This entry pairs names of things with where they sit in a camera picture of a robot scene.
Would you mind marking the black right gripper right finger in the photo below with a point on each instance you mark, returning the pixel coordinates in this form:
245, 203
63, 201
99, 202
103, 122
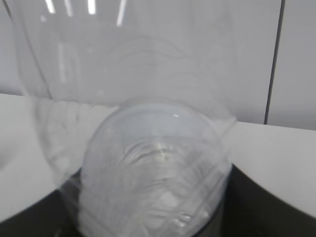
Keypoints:
248, 210

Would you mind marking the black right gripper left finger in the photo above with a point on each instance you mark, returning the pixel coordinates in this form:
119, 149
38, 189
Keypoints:
56, 215

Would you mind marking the clear red-label water bottle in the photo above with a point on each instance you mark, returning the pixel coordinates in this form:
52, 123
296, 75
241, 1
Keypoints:
128, 109

